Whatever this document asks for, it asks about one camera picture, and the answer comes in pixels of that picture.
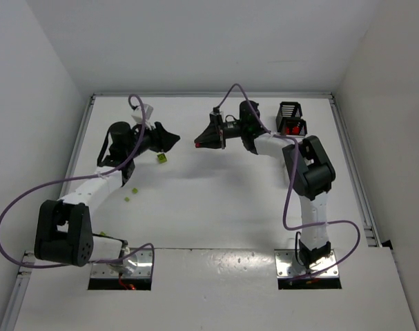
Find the black mesh container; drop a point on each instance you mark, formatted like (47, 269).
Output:
(293, 121)
(287, 109)

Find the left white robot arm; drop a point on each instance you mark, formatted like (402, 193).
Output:
(64, 230)

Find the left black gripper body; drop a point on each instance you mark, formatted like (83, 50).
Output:
(157, 136)

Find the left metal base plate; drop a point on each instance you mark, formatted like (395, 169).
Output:
(138, 266)

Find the red lego brick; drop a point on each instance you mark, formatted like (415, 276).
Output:
(295, 130)

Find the far black mesh container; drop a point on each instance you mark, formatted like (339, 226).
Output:
(287, 109)

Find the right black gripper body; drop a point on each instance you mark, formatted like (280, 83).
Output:
(221, 131)

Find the metal base plate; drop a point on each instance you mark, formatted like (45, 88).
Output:
(138, 266)
(287, 267)

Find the yellow-green lego cube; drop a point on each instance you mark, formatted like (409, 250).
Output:
(161, 158)

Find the aluminium frame rail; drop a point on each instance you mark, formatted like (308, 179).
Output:
(369, 224)
(24, 273)

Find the left aluminium frame rail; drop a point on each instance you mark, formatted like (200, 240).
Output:
(24, 273)

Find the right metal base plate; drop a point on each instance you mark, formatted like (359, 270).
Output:
(287, 267)

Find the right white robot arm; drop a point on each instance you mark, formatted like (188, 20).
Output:
(308, 166)

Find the right aluminium frame rail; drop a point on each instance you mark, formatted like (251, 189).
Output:
(369, 224)

